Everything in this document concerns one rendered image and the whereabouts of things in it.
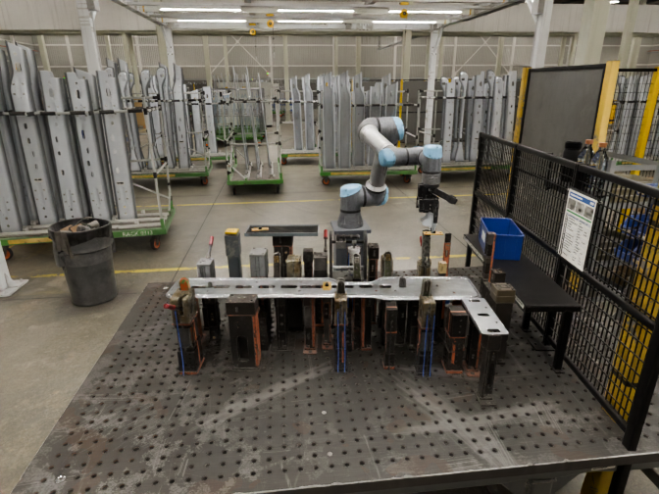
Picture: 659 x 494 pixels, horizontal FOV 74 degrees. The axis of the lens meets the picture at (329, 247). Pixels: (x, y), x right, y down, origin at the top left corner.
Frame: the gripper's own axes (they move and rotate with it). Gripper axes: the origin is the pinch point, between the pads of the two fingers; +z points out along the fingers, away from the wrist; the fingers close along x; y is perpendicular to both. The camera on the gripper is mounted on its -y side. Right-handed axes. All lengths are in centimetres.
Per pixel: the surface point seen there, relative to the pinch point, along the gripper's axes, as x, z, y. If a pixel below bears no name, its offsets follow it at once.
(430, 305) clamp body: 24.7, 23.6, 5.3
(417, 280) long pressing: -5.8, 26.9, 4.7
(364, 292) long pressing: 6.2, 26.5, 30.0
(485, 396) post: 39, 56, -15
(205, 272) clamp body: -13, 24, 105
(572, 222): 7, -4, -55
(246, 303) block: 21, 23, 79
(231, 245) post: -31, 16, 95
